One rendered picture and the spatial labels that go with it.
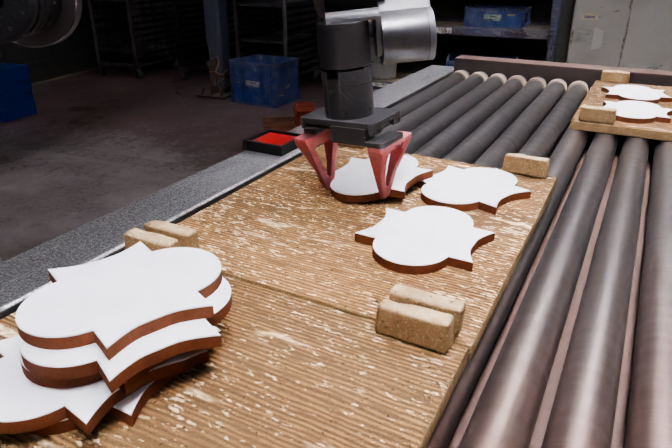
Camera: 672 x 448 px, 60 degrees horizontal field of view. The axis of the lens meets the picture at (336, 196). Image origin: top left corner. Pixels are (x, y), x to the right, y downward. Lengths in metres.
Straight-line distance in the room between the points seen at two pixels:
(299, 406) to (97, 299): 0.16
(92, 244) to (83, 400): 0.31
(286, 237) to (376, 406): 0.26
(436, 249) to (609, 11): 4.69
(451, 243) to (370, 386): 0.21
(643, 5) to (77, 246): 4.86
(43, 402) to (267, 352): 0.15
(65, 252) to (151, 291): 0.26
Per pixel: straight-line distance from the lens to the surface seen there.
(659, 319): 0.58
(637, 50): 5.26
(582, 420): 0.45
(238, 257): 0.58
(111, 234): 0.71
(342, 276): 0.54
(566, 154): 0.98
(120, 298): 0.44
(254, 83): 5.06
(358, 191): 0.69
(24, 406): 0.42
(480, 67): 1.64
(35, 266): 0.67
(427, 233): 0.60
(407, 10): 0.66
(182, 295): 0.43
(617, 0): 5.20
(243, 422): 0.40
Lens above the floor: 1.21
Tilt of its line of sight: 23 degrees down
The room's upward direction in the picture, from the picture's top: straight up
